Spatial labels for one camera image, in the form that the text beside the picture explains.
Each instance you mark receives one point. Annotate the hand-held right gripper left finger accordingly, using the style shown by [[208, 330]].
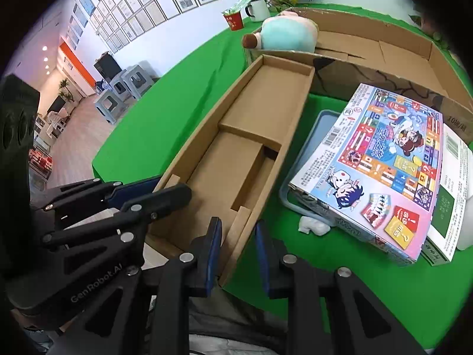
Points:
[[213, 253]]

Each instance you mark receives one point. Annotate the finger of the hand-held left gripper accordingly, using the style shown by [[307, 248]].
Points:
[[136, 190], [166, 196]]

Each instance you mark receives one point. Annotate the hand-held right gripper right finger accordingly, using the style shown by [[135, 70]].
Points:
[[261, 255]]

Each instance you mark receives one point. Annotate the long cardboard tray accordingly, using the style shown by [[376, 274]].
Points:
[[236, 155]]

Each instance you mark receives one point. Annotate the colourful book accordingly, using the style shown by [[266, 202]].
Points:
[[369, 162]]

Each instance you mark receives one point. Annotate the white and green box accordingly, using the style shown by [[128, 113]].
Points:
[[449, 199]]

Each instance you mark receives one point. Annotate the large cardboard box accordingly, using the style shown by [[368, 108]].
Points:
[[343, 40]]

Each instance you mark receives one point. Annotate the crumpled white tissue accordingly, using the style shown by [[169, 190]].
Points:
[[314, 225]]

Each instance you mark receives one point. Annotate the person's grey clothing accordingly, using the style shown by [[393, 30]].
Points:
[[229, 321]]

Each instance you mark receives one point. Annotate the tall indoor plant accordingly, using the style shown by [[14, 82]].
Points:
[[64, 89]]

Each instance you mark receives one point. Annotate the green tablecloth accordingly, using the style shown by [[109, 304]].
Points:
[[166, 111]]

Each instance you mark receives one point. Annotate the grey plastic stool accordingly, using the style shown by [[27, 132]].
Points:
[[139, 79], [119, 85], [107, 107]]

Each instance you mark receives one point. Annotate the black cabinet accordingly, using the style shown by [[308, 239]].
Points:
[[107, 66]]

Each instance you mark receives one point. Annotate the red paper cup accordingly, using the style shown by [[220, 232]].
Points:
[[233, 21]]

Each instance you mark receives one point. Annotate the pastel plush toy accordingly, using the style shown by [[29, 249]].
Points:
[[288, 33]]

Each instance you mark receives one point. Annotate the white enamel mug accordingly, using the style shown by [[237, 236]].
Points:
[[260, 11]]

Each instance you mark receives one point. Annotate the wall of framed certificates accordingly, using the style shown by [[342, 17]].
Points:
[[147, 11]]

